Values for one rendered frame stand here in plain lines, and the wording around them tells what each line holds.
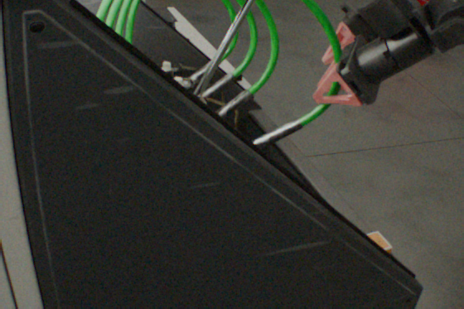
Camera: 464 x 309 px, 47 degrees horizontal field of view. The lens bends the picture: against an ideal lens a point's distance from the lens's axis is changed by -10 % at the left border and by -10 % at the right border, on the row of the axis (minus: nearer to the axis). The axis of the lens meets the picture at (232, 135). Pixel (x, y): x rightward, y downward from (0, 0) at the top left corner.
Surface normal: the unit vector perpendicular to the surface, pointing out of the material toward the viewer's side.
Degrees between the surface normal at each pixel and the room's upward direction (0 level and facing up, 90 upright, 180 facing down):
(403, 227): 0
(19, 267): 90
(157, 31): 90
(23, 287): 90
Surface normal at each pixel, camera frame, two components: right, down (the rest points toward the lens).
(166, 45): 0.37, 0.48
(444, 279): 0.07, -0.87
